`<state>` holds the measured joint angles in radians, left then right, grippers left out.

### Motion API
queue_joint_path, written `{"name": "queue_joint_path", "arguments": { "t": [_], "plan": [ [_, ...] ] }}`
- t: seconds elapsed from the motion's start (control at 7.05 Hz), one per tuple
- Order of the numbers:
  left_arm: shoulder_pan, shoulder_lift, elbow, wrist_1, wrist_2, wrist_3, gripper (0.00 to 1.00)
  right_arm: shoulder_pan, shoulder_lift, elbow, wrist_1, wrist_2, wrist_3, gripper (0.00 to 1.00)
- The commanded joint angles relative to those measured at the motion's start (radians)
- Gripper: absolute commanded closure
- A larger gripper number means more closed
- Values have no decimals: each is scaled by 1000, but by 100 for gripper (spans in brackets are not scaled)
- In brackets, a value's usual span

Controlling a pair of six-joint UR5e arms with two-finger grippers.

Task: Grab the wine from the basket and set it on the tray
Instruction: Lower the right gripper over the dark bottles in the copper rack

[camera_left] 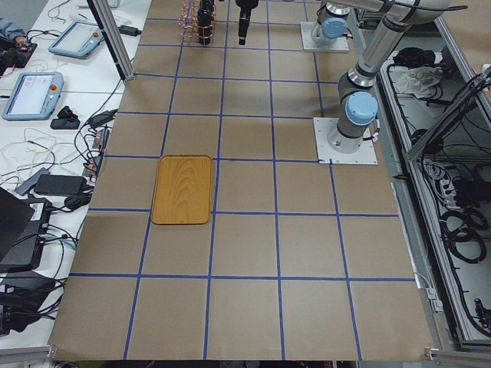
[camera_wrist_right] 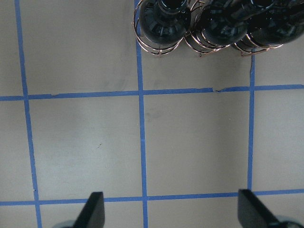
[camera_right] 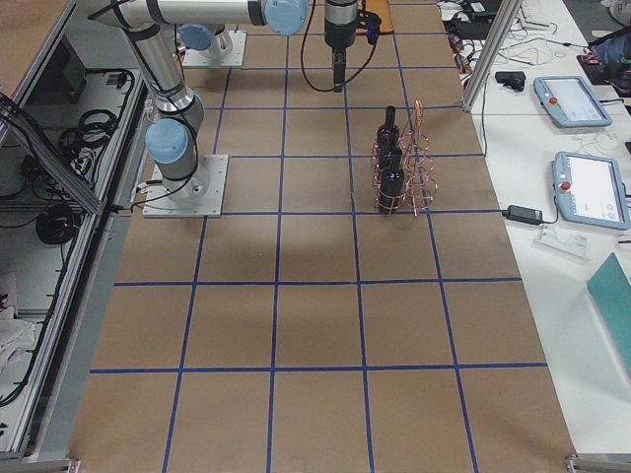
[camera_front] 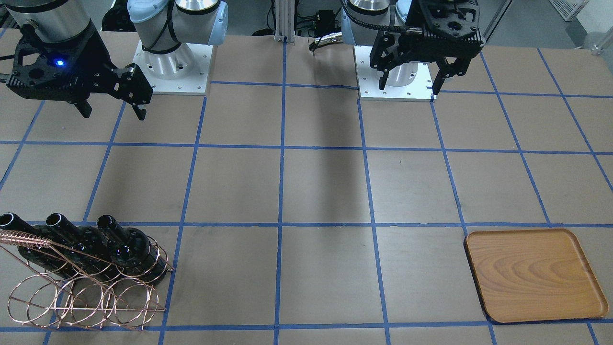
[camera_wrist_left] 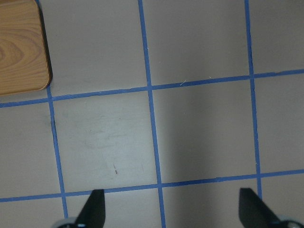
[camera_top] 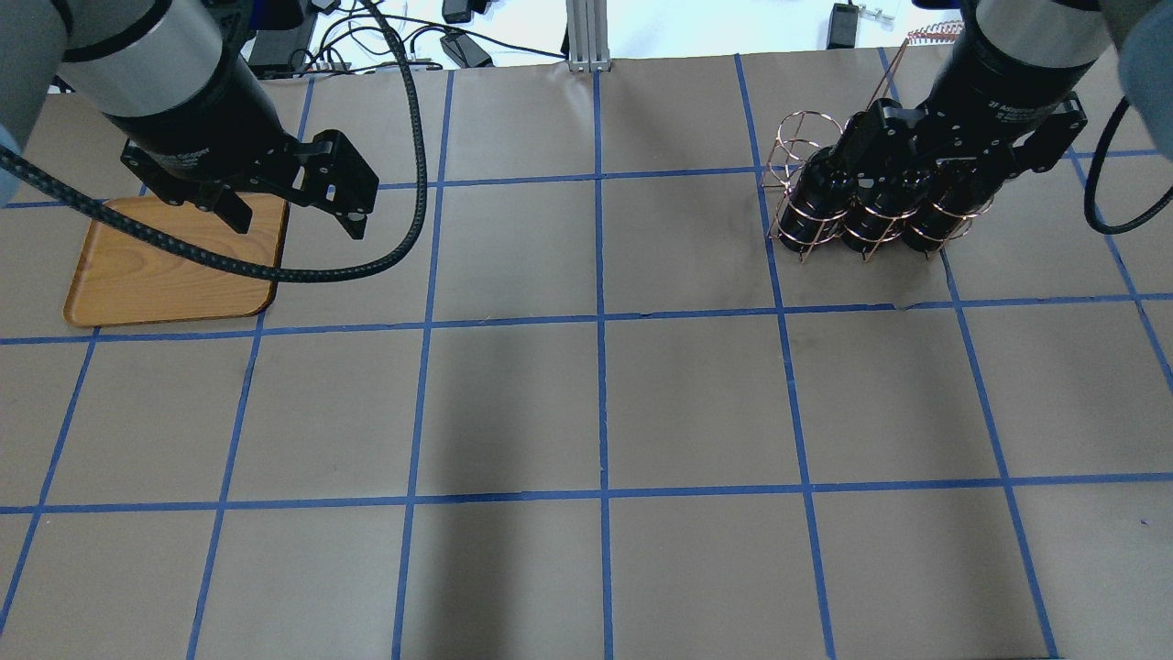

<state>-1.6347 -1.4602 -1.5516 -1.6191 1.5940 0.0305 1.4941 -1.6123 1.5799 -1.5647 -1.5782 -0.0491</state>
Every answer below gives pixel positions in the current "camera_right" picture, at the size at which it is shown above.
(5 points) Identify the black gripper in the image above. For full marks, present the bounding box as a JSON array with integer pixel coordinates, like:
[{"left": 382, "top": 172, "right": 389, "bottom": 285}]
[{"left": 324, "top": 0, "right": 357, "bottom": 93}]

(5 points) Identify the dark wine bottle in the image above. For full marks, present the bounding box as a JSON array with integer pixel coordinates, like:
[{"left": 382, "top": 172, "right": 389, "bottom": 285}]
[
  {"left": 378, "top": 148, "right": 402, "bottom": 174},
  {"left": 376, "top": 105, "right": 400, "bottom": 153},
  {"left": 378, "top": 169, "right": 404, "bottom": 215}
]

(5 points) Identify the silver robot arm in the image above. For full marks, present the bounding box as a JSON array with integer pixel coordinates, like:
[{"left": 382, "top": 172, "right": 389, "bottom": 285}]
[
  {"left": 80, "top": 0, "right": 308, "bottom": 195},
  {"left": 177, "top": 23, "right": 233, "bottom": 58}
]

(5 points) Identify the wooden tray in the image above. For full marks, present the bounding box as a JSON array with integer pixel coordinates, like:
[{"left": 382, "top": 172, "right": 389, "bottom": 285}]
[{"left": 360, "top": 0, "right": 394, "bottom": 34}]

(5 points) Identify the small black device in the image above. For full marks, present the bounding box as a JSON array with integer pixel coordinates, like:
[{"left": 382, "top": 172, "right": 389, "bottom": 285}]
[{"left": 495, "top": 71, "right": 526, "bottom": 92}]

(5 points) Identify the teach pendant upper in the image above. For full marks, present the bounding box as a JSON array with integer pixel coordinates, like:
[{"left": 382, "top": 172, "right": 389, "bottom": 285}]
[{"left": 533, "top": 76, "right": 612, "bottom": 128}]

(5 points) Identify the teach pendant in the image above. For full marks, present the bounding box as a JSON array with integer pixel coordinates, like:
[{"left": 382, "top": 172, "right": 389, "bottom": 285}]
[
  {"left": 533, "top": 76, "right": 612, "bottom": 128},
  {"left": 552, "top": 152, "right": 630, "bottom": 231}
]

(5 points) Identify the black power adapter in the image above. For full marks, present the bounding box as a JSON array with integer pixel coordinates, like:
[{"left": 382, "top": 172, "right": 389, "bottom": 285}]
[{"left": 502, "top": 205, "right": 543, "bottom": 226}]

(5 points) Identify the teach pendant lower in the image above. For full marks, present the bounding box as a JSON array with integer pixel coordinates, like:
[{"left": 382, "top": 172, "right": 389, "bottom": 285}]
[{"left": 552, "top": 152, "right": 630, "bottom": 231}]

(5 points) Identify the clear acrylic stand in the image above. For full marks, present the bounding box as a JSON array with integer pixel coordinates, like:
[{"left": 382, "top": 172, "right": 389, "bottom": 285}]
[{"left": 532, "top": 224, "right": 590, "bottom": 263}]

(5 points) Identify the teal folder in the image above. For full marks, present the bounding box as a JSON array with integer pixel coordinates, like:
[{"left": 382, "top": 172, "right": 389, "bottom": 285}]
[{"left": 587, "top": 253, "right": 631, "bottom": 372}]

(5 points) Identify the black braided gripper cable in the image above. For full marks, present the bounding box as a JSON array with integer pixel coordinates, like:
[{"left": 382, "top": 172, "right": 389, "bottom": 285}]
[{"left": 301, "top": 14, "right": 381, "bottom": 93}]

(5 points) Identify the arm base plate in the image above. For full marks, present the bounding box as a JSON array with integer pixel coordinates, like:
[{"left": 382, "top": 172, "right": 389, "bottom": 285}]
[
  {"left": 142, "top": 155, "right": 229, "bottom": 218},
  {"left": 182, "top": 30, "right": 247, "bottom": 69}
]

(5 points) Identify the copper wire bottle basket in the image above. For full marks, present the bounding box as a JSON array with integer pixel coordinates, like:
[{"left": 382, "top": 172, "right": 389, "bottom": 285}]
[{"left": 371, "top": 100, "right": 439, "bottom": 216}]

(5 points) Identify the aluminium frame post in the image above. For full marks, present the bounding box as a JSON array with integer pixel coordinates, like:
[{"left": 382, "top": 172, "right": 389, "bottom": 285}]
[{"left": 461, "top": 0, "right": 523, "bottom": 112}]

